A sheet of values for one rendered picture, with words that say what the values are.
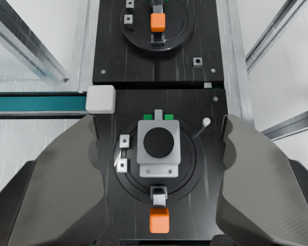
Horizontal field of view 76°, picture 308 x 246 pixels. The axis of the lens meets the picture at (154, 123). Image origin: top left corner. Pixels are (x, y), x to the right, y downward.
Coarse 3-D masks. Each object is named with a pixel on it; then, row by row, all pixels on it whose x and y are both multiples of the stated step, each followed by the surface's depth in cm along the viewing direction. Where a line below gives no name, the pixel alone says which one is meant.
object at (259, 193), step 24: (240, 120) 11; (240, 144) 9; (264, 144) 9; (240, 168) 8; (264, 168) 8; (288, 168) 8; (240, 192) 7; (264, 192) 7; (288, 192) 7; (216, 216) 7; (240, 216) 6; (264, 216) 6; (288, 216) 6; (240, 240) 6; (264, 240) 6; (288, 240) 5
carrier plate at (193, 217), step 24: (120, 96) 35; (144, 96) 35; (168, 96) 35; (192, 96) 35; (216, 96) 35; (96, 120) 34; (120, 120) 34; (192, 120) 33; (216, 120) 33; (96, 144) 33; (216, 144) 32; (96, 168) 32; (216, 168) 31; (120, 192) 30; (192, 192) 30; (216, 192) 30; (120, 216) 30; (144, 216) 30; (192, 216) 29
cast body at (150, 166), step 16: (160, 112) 25; (144, 128) 20; (160, 128) 19; (176, 128) 20; (144, 144) 19; (160, 144) 19; (176, 144) 20; (144, 160) 20; (160, 160) 19; (176, 160) 19; (144, 176) 22; (160, 176) 22; (176, 176) 22
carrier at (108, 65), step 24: (120, 0) 41; (144, 0) 38; (168, 0) 38; (192, 0) 40; (120, 24) 39; (144, 24) 36; (168, 24) 36; (192, 24) 36; (216, 24) 39; (96, 48) 38; (120, 48) 38; (144, 48) 35; (168, 48) 35; (192, 48) 37; (216, 48) 37; (96, 72) 36; (120, 72) 36; (144, 72) 36; (168, 72) 36; (192, 72) 36; (216, 72) 36
